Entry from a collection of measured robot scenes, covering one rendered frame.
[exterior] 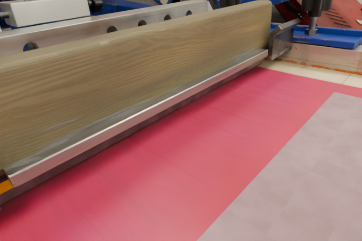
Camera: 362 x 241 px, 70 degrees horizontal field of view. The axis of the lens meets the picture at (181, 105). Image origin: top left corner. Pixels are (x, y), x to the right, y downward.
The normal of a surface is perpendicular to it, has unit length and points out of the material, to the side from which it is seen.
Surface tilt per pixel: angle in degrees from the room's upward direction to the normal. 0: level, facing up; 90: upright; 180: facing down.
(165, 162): 32
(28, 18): 58
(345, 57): 90
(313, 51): 90
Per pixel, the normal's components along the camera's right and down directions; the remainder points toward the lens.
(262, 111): -0.05, -0.89
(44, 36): 0.73, 0.28
